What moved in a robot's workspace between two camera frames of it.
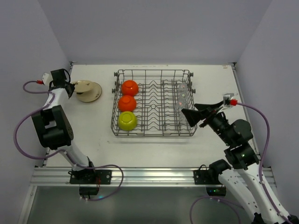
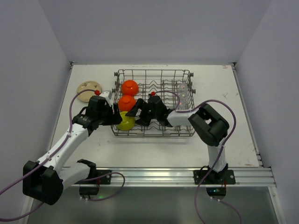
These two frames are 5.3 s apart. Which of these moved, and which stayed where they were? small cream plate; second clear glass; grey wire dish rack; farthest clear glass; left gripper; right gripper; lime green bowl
Moved: small cream plate; left gripper; right gripper
Stayed: grey wire dish rack; second clear glass; lime green bowl; farthest clear glass
